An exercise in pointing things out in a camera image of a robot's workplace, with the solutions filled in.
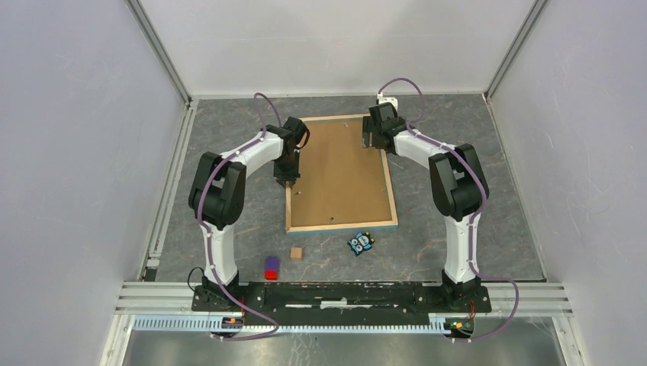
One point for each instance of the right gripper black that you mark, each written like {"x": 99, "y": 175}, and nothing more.
{"x": 366, "y": 136}

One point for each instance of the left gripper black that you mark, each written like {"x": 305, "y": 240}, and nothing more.
{"x": 288, "y": 177}

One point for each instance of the wooden picture frame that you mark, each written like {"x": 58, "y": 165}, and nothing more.
{"x": 392, "y": 202}

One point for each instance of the brown cardboard backing board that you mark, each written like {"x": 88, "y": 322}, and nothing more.
{"x": 338, "y": 172}

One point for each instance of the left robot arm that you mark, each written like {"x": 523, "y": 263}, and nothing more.
{"x": 218, "y": 191}

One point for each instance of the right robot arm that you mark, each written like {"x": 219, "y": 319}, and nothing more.
{"x": 458, "y": 186}

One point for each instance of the small wooden cube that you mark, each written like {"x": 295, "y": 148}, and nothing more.
{"x": 296, "y": 253}

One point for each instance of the purple red toy block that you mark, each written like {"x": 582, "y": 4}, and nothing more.
{"x": 272, "y": 268}

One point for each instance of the blue owl toy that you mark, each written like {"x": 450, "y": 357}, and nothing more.
{"x": 361, "y": 242}

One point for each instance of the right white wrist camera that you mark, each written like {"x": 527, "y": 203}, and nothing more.
{"x": 381, "y": 99}

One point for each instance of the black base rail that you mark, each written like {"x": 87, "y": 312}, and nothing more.
{"x": 271, "y": 308}

